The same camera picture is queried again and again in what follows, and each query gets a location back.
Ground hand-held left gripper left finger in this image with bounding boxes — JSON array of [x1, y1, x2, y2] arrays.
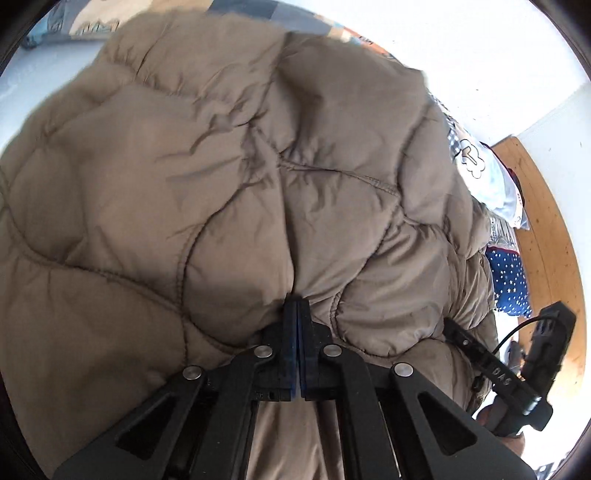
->
[[54, 295, 300, 480]]

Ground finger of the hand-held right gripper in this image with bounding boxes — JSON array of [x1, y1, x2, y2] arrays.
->
[[442, 316, 498, 376]]

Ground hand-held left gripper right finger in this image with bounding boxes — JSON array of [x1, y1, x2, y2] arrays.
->
[[298, 299, 539, 480]]

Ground brown quilted hooded jacket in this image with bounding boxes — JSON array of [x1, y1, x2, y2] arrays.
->
[[0, 9, 500, 480]]

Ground person's right hand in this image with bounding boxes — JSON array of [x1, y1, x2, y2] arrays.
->
[[475, 401, 528, 459]]

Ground navy star print pillow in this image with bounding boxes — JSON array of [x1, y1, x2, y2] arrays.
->
[[485, 247, 533, 319]]

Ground grey printed pillow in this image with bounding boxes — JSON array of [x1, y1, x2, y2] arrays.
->
[[485, 216, 519, 254]]

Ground wooden headboard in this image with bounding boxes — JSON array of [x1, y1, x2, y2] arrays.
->
[[489, 134, 586, 404]]

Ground dark red cloth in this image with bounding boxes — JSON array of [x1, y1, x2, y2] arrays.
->
[[506, 167, 525, 204]]

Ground light blue cloud bed sheet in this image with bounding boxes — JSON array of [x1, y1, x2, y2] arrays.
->
[[0, 41, 109, 155]]

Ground black cable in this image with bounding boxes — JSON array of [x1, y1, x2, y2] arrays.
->
[[495, 315, 556, 357]]

